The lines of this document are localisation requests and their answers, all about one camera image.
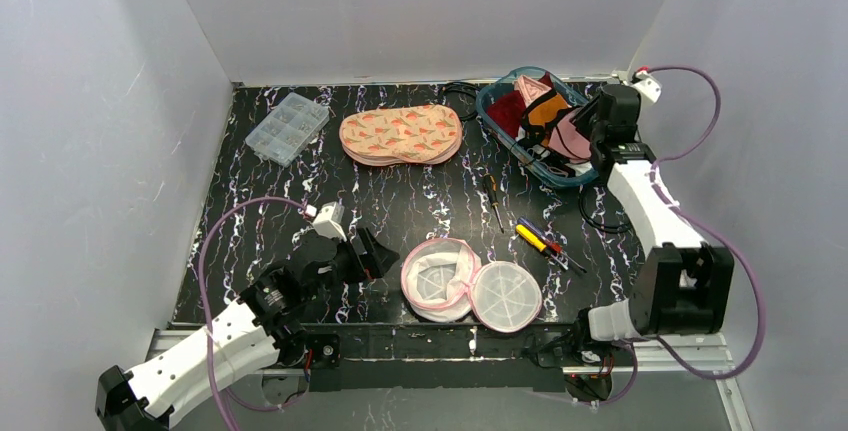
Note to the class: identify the floral mesh laundry bag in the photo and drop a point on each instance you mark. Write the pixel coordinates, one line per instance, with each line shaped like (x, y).
(426, 135)

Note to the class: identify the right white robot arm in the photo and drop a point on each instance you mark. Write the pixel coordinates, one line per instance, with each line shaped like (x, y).
(683, 286)

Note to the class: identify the white round mesh laundry bag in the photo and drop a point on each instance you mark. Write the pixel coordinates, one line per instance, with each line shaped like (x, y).
(444, 280)

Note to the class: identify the pink bra in basin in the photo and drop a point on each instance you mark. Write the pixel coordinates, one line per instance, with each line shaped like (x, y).
(530, 89)

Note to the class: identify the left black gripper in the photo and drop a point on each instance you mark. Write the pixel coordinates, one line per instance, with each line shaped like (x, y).
(361, 253)

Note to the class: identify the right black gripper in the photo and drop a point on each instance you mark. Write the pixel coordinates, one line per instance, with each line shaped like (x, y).
(586, 122)

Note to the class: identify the white bra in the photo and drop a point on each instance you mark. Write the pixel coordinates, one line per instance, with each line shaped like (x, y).
(559, 165)

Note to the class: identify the dark red cloth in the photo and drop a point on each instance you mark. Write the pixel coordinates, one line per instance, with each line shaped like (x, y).
(508, 110)

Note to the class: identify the orange black bra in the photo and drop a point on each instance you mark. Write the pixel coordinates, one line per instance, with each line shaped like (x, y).
(540, 119)

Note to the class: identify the teal plastic basin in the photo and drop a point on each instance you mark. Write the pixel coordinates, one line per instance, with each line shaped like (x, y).
(576, 90)

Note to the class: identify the clear plastic compartment box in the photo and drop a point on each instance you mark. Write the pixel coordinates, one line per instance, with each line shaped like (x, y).
(286, 131)

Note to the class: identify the yellow handled screwdriver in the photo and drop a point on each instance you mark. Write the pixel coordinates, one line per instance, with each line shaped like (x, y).
(536, 241)

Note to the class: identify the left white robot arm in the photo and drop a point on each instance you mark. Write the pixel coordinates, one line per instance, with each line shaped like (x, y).
(260, 328)

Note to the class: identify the pink black bra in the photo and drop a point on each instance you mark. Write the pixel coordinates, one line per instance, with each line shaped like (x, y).
(568, 142)

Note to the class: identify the black yellow screwdriver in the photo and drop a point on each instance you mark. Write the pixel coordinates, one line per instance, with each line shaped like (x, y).
(490, 189)

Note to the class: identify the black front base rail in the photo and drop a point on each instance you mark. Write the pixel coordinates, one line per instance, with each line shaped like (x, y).
(464, 355)

